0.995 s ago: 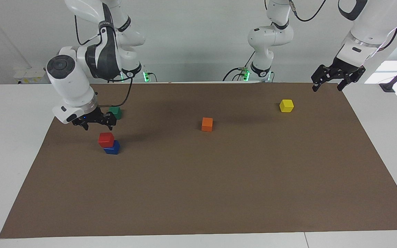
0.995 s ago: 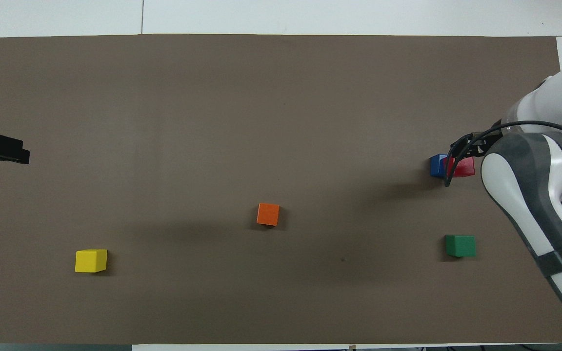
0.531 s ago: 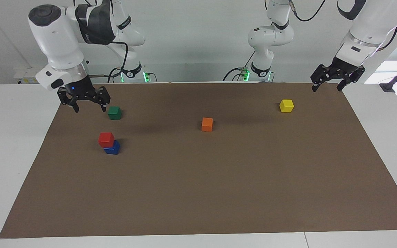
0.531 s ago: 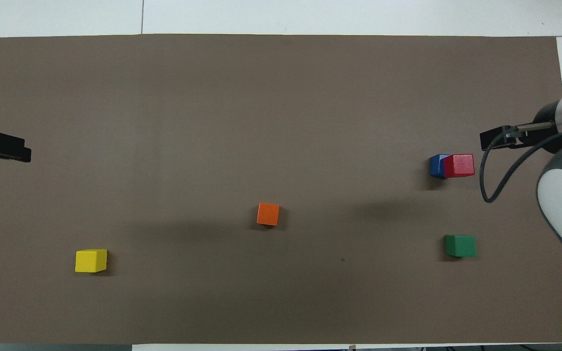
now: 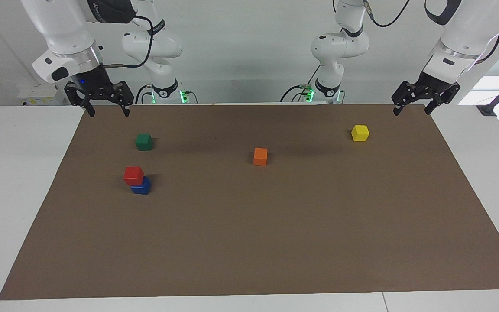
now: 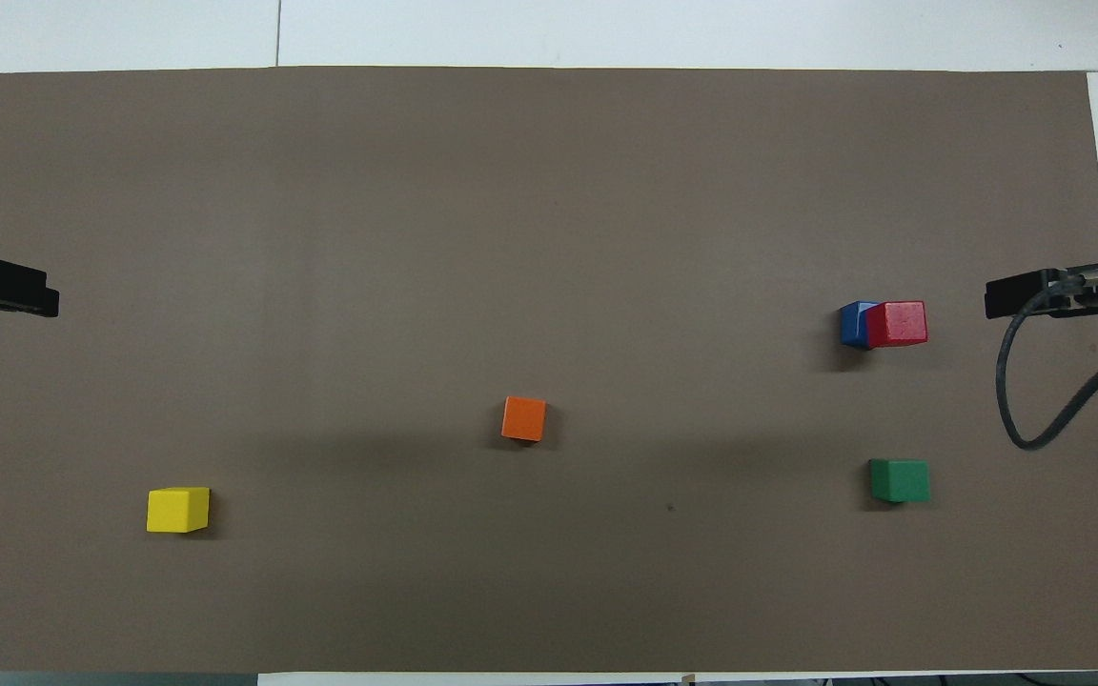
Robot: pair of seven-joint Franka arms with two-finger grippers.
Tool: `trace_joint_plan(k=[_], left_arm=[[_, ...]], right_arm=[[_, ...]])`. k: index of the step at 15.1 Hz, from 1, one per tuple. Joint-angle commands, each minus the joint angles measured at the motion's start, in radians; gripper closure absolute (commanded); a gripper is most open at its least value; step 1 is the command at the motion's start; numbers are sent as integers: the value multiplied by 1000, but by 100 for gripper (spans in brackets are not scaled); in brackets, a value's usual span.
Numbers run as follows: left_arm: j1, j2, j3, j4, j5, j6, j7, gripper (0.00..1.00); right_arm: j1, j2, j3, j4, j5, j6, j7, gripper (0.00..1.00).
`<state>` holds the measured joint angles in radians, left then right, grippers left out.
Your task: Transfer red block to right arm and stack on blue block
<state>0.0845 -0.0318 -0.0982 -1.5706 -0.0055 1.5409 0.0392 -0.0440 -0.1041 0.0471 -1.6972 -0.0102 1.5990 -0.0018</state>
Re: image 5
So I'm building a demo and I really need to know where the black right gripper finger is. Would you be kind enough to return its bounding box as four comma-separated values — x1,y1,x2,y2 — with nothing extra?
112,81,134,117
64,82,96,118

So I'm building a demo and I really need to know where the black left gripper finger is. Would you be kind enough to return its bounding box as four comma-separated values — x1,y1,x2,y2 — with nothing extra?
392,81,419,116
424,84,461,115

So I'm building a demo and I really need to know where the red block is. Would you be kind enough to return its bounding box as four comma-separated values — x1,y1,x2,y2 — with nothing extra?
123,166,145,187

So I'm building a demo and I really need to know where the yellow block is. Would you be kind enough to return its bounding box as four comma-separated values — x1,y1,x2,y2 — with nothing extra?
351,125,370,142

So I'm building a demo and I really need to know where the blue block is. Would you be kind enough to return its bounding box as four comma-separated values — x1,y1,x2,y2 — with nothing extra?
130,176,152,195

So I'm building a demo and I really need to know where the brown table mat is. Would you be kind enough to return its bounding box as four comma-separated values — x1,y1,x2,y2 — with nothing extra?
0,103,499,300

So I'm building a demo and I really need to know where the black base cable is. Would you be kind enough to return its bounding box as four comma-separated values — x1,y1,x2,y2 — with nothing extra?
280,65,322,103
135,84,154,104

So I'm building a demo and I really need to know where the white wall box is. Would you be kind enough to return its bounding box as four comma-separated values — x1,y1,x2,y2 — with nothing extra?
17,84,75,107

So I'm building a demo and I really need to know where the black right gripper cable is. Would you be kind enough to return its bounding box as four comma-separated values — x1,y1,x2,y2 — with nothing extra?
101,15,153,69

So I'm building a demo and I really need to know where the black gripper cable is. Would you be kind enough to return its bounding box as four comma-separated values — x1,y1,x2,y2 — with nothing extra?
101,15,153,69
476,32,499,64

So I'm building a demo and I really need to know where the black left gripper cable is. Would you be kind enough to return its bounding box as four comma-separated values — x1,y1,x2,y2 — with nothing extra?
476,32,499,64

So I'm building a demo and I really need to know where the black looping arm cable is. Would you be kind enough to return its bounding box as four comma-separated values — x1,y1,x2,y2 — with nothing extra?
363,0,411,28

